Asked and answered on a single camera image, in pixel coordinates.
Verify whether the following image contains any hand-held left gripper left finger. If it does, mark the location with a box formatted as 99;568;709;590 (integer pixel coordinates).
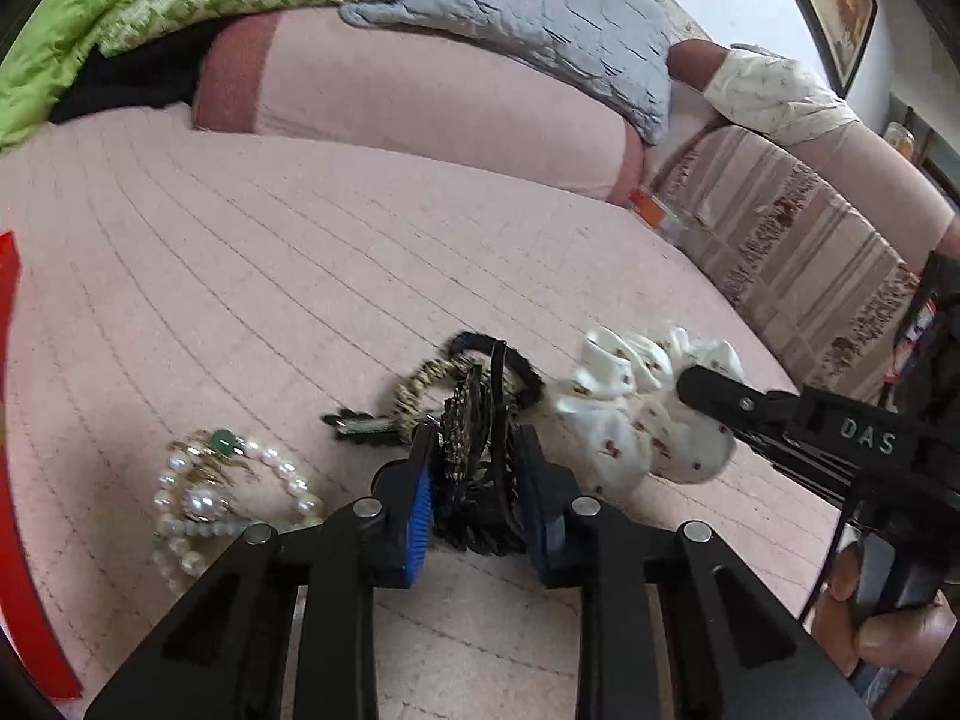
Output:
84;424;437;720

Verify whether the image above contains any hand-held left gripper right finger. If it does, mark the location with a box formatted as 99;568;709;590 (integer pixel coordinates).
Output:
514;424;875;720

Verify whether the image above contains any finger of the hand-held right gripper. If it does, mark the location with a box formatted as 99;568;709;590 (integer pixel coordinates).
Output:
677;364;856;500

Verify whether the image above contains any black hair claw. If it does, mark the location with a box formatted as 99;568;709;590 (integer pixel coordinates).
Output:
431;364;542;557

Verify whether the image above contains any black leaf hair clip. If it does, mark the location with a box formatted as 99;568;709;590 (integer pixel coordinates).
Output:
322;409;400;442

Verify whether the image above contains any white printed scrunchie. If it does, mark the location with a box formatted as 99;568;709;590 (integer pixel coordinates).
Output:
553;324;745;485

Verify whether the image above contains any leopard print hair tie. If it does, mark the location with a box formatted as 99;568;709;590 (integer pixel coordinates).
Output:
395;358;526;437

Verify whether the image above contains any white pearl bracelet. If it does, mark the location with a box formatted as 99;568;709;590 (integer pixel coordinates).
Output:
240;444;326;533

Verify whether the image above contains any black ruffled hair tie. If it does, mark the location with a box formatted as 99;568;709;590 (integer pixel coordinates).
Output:
448;330;545;407

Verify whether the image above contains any gold pearl brooch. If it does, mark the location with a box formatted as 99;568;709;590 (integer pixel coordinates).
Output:
180;427;260;524

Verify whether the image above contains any pale bead bracelet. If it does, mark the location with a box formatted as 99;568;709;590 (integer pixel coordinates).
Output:
152;457;230;595

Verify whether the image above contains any red tray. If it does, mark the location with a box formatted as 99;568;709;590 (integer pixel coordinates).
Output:
0;231;83;698

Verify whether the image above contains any person's right hand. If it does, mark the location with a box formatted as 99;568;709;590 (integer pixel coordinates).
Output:
812;540;960;691

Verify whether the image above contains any striped floral blanket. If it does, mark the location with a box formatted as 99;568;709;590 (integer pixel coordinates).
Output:
651;124;920;406

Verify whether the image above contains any orange small packet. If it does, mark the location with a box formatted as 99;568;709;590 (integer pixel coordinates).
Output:
628;189;676;230

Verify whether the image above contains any pink cushion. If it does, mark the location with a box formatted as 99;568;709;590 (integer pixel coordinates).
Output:
772;118;960;272

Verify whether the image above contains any pink quilted bed cover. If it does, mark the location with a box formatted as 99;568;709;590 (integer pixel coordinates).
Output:
0;101;845;720

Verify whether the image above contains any white floral cloth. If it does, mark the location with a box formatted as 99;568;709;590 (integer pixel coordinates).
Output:
701;43;861;147

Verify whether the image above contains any pink bolster pillow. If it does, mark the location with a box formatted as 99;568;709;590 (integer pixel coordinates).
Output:
191;9;646;205

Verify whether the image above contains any grey quilted pillow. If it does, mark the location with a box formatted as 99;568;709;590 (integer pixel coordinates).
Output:
339;0;672;145

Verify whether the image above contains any black cloth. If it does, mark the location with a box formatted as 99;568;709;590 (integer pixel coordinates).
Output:
49;22;226;125

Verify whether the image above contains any green quilt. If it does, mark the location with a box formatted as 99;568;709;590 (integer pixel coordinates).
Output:
0;0;481;155

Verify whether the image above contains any black cable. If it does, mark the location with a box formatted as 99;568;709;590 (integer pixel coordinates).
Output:
801;499;852;622

